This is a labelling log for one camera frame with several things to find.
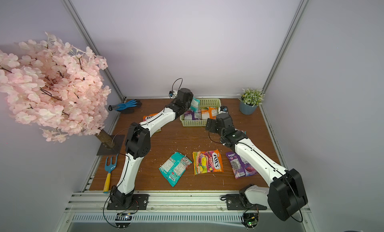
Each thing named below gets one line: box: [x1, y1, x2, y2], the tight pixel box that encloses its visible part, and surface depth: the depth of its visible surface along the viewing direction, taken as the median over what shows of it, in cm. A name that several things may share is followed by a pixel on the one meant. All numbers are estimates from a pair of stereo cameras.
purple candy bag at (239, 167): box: [226, 151, 258, 179], surface depth 84 cm
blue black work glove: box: [108, 99, 138, 111], surface depth 116 cm
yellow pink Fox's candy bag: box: [193, 149, 224, 175], surface depth 87 cm
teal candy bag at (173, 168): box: [158, 152, 193, 188], surface depth 85 cm
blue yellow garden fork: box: [103, 154, 119, 194], surface depth 85 cm
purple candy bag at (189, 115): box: [184, 109, 202, 120], surface depth 106 cm
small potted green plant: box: [237, 88, 265, 115], surface depth 101 cm
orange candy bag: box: [201, 106, 218, 120], surface depth 109 cm
